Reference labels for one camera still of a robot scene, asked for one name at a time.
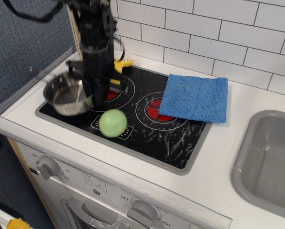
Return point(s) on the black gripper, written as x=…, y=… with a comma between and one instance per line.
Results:
x=95, y=71

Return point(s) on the stainless steel pot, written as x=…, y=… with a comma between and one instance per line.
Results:
x=65, y=93

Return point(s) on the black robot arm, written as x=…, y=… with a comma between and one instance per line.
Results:
x=96, y=26

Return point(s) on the blue towel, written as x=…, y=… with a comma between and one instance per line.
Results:
x=195, y=98

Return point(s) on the green toy pear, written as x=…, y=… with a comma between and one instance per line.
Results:
x=112, y=123

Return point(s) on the grey left oven knob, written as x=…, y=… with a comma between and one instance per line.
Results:
x=47, y=167

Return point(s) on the grey oven knob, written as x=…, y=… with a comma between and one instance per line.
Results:
x=47, y=167
x=142, y=213

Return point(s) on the black toy stovetop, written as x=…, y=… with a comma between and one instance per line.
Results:
x=170, y=143

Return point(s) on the white toy oven front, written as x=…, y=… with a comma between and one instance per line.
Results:
x=77, y=200

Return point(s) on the grey right oven knob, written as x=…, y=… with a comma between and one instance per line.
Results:
x=142, y=213

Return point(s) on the yellow object bottom left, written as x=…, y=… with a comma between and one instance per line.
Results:
x=18, y=224

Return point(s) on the grey sink basin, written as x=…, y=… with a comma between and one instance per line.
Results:
x=258, y=174

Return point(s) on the wooden side post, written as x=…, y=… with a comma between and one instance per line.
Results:
x=76, y=34

